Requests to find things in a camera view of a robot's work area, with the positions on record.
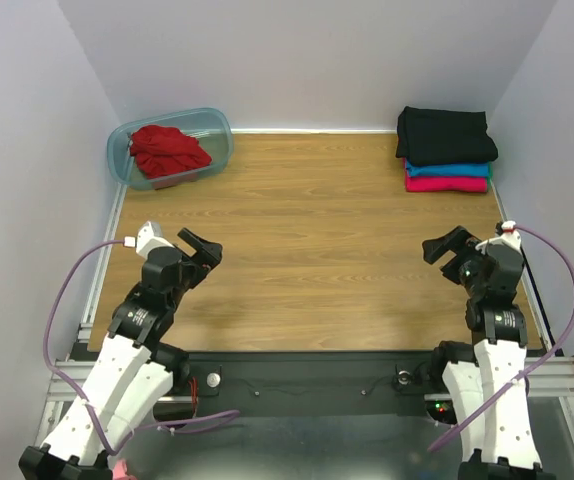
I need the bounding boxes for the red t-shirt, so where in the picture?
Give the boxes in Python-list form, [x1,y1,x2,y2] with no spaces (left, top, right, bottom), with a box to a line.
[129,125,212,180]

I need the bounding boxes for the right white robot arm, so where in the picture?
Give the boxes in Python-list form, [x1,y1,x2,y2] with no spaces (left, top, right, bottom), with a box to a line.
[422,221,551,479]

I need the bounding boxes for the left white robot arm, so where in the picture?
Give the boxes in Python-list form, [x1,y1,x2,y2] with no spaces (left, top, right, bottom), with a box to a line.
[18,221,223,479]

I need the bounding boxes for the folded green t-shirt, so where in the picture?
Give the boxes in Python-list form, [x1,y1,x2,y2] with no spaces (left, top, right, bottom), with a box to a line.
[486,162,493,186]

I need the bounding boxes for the folded pink t-shirt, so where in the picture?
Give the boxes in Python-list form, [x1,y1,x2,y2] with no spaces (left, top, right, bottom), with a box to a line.
[405,174,488,193]

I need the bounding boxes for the folded blue t-shirt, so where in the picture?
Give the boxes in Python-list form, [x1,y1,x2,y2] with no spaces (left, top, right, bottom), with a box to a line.
[403,158,487,178]

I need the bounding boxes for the folded black t-shirt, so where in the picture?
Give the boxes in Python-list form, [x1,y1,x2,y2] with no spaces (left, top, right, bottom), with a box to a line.
[396,106,499,167]

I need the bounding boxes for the blue translucent plastic bin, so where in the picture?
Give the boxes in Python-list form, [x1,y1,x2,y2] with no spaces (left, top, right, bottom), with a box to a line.
[106,108,234,190]

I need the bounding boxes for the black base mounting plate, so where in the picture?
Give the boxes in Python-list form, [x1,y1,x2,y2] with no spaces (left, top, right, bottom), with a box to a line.
[154,351,473,420]

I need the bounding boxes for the pink object at bottom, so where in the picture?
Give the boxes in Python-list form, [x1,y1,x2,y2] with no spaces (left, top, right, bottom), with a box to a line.
[112,459,134,480]

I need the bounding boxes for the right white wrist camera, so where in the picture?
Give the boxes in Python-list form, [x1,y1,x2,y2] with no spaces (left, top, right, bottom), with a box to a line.
[475,220,522,254]

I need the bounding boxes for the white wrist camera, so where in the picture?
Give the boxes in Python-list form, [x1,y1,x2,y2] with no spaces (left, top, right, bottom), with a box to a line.
[475,220,522,254]
[135,221,173,259]

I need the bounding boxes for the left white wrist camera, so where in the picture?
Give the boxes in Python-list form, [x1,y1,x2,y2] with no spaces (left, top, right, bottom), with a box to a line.
[135,221,173,259]

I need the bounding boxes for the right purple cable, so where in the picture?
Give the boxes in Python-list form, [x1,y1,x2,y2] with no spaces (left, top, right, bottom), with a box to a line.
[426,223,574,453]

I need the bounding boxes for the purple cable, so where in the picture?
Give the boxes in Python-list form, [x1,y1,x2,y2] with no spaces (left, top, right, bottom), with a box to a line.
[426,223,574,453]
[41,238,241,456]

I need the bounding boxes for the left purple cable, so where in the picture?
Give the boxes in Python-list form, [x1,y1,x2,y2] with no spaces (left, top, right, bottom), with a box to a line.
[41,238,241,456]

